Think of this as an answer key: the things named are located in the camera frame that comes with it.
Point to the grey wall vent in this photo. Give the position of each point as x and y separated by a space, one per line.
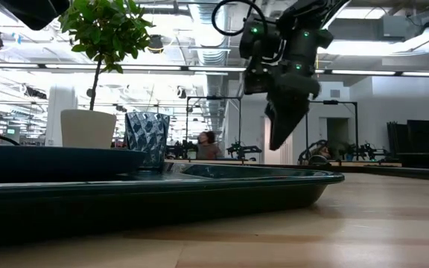
334 93

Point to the linear ceiling light strip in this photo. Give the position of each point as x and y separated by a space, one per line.
363 72

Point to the green exit sign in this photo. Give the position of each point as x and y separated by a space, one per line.
10 131

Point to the straight silver spiral duct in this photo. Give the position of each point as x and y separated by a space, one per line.
203 48

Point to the black cabinet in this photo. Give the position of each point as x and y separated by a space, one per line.
419 136

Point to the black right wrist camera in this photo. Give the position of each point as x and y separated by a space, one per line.
259 41

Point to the green leafy potted tree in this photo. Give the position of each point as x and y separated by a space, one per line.
103 33

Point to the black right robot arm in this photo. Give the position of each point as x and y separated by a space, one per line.
311 13

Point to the person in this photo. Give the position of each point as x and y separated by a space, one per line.
209 150
333 150

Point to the black metal rig frame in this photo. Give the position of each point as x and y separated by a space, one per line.
333 102
214 98

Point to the white plant pot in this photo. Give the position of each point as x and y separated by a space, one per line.
88 128

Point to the white column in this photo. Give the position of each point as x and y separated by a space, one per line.
60 123

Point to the grey rectangular ceiling duct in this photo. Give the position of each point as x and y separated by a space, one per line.
363 30

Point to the black background robot arm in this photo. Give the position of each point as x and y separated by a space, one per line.
181 150
317 160
367 152
244 150

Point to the dark green serving tray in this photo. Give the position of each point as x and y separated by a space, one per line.
162 201

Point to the blue faceted plastic cup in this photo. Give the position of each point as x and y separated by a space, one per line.
147 137

